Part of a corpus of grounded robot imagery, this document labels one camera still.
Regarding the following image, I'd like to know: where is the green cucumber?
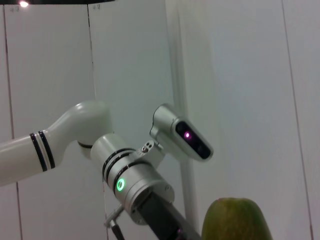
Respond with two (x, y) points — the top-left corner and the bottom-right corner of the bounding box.
(201, 197), (274, 240)

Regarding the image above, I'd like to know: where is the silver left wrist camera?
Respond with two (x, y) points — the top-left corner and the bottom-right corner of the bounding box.
(149, 103), (215, 161)

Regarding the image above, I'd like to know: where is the left arm cable with plug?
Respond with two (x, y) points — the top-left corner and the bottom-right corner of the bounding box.
(103, 203), (126, 240)

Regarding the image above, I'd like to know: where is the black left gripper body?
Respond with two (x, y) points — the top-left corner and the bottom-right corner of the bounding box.
(134, 192), (203, 240)

